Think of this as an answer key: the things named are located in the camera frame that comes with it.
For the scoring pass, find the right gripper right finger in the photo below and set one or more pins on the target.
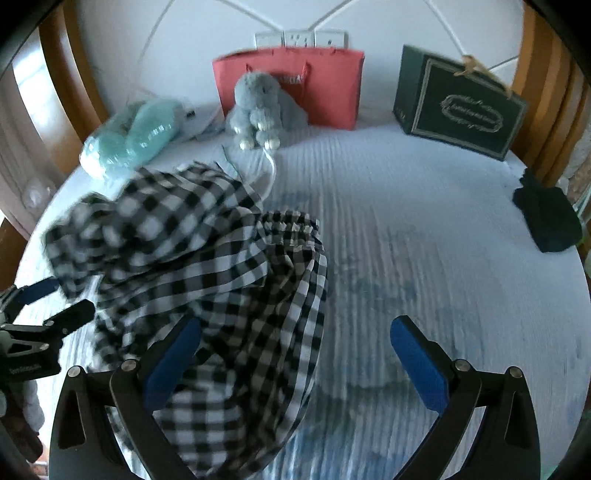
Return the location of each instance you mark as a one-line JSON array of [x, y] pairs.
[[506, 445]]

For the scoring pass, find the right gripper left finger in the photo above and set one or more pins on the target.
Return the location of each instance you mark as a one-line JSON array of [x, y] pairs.
[[83, 445]]

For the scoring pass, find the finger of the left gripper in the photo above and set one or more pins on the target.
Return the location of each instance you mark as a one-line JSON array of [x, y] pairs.
[[32, 293], [70, 319]]

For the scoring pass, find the black white checkered garment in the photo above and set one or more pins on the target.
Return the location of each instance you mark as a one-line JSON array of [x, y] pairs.
[[199, 243]]

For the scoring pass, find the teal pillow in plastic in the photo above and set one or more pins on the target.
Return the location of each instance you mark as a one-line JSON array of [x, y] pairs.
[[131, 138]]

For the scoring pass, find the light blue bed sheet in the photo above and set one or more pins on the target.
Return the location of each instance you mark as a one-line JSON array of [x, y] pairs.
[[424, 229]]

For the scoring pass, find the black cloth pouch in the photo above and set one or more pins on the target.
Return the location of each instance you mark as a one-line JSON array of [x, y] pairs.
[[550, 217]]

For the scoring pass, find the white booklet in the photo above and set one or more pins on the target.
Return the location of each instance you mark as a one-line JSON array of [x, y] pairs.
[[201, 123]]

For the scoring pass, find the grey plush bunny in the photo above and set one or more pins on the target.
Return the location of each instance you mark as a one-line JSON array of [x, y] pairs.
[[263, 113]]

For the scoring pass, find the dark green gift box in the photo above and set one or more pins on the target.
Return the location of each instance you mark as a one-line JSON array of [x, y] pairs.
[[457, 102]]

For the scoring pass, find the red paper gift bag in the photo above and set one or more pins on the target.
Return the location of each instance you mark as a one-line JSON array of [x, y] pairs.
[[325, 82]]

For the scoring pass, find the white wall socket panel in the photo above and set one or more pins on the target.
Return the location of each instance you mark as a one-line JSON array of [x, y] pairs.
[[302, 38]]

